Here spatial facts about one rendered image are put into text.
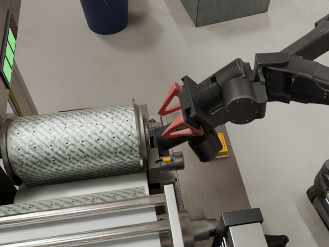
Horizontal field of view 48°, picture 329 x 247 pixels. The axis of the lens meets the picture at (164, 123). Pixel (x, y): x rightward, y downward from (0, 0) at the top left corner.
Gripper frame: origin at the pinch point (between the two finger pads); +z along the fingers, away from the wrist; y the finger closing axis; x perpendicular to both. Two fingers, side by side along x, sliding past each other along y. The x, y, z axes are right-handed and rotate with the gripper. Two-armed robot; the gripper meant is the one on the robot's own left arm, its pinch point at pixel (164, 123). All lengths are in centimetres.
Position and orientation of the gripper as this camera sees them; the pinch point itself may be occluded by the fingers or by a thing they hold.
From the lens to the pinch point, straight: 74.9
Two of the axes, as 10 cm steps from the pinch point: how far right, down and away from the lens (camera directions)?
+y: -1.4, -7.8, 6.1
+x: -6.4, -4.0, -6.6
